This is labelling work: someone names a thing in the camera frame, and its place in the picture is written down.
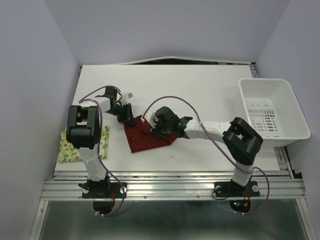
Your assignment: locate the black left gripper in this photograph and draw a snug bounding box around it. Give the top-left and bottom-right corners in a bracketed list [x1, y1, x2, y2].
[105, 102, 136, 127]

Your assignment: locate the red polka dot skirt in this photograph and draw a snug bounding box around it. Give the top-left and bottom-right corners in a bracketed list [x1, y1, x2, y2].
[123, 115, 177, 154]

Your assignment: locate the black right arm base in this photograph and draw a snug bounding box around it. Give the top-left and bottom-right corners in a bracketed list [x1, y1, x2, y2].
[212, 180, 260, 214]

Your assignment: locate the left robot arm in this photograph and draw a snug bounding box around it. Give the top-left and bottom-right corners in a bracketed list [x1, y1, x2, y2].
[66, 85, 136, 197]

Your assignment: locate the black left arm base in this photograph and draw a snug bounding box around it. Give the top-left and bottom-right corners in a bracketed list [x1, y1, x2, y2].
[78, 180, 128, 218]

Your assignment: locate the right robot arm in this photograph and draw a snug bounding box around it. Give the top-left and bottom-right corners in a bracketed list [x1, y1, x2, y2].
[142, 106, 263, 195]

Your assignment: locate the lemon print folded skirt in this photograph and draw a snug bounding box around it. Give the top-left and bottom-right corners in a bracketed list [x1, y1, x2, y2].
[57, 125, 110, 164]

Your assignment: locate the white plastic basket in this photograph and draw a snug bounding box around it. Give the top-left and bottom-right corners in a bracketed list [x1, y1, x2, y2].
[233, 78, 311, 148]

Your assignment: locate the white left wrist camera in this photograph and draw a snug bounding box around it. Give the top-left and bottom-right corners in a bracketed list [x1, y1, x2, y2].
[119, 92, 133, 105]

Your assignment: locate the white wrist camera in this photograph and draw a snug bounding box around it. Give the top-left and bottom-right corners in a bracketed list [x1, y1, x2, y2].
[119, 92, 133, 105]
[140, 110, 157, 128]

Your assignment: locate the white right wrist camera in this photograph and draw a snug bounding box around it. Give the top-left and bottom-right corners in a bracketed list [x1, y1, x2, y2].
[140, 110, 157, 128]

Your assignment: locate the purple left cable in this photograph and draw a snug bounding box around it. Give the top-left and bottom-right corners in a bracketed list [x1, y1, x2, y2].
[77, 85, 127, 218]

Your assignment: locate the purple cable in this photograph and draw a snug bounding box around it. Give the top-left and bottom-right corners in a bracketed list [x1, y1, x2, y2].
[77, 85, 127, 218]
[142, 95, 270, 216]

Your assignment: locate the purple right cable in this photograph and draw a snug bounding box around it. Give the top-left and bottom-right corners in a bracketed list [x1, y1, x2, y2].
[142, 95, 270, 216]

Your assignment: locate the aluminium frame rail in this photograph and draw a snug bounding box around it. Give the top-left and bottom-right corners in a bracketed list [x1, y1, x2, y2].
[40, 170, 306, 201]

